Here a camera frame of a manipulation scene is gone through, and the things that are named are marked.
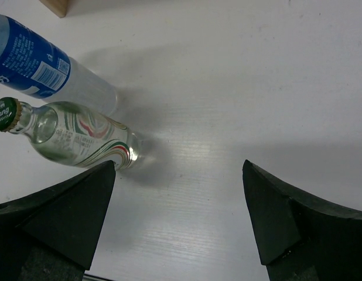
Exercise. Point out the clear glass bottle green cap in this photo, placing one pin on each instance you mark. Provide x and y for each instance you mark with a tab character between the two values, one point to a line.
70	134

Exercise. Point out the wooden shelf unit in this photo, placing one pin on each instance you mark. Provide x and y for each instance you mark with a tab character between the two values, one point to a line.
58	7

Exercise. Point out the rear water bottle blue label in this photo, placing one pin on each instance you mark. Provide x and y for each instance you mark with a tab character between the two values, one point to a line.
35	67

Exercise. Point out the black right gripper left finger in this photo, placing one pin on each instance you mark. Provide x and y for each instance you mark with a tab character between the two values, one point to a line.
52	234

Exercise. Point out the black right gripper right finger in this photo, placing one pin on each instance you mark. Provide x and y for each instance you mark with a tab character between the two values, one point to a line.
300	236

